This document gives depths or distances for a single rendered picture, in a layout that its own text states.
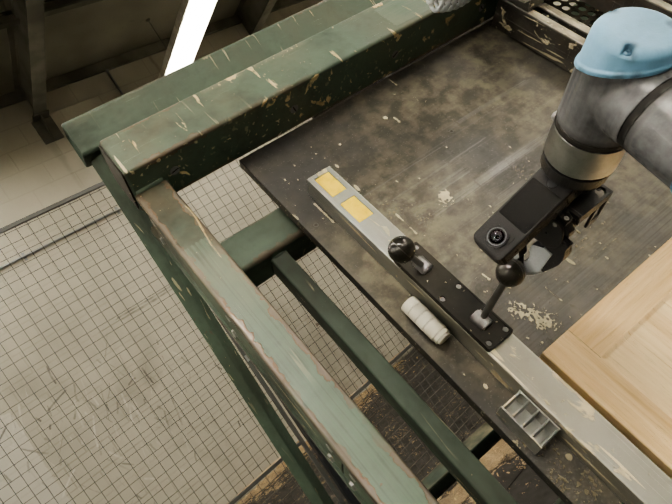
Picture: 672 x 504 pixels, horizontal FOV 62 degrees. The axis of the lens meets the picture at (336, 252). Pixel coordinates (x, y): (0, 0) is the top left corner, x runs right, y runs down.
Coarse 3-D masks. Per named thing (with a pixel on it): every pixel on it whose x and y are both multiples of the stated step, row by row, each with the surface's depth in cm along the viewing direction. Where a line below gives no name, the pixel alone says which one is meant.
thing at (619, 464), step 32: (320, 192) 95; (352, 192) 95; (352, 224) 92; (384, 224) 91; (384, 256) 88; (416, 288) 85; (448, 320) 82; (480, 352) 80; (512, 352) 78; (512, 384) 77; (544, 384) 75; (576, 416) 73; (576, 448) 73; (608, 448) 71; (608, 480) 71; (640, 480) 68
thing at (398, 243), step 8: (392, 240) 76; (400, 240) 75; (408, 240) 75; (392, 248) 75; (400, 248) 74; (408, 248) 74; (392, 256) 75; (400, 256) 75; (408, 256) 75; (416, 264) 82; (424, 264) 84; (424, 272) 84
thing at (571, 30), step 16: (512, 0) 120; (528, 0) 115; (496, 16) 125; (512, 16) 121; (528, 16) 118; (544, 16) 117; (560, 16) 117; (512, 32) 124; (528, 32) 120; (544, 32) 117; (560, 32) 114; (576, 32) 115; (544, 48) 119; (560, 48) 116; (576, 48) 113; (560, 64) 118
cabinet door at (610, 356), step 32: (640, 288) 86; (608, 320) 83; (640, 320) 83; (544, 352) 80; (576, 352) 80; (608, 352) 80; (640, 352) 80; (576, 384) 78; (608, 384) 77; (640, 384) 78; (608, 416) 76; (640, 416) 75; (640, 448) 74
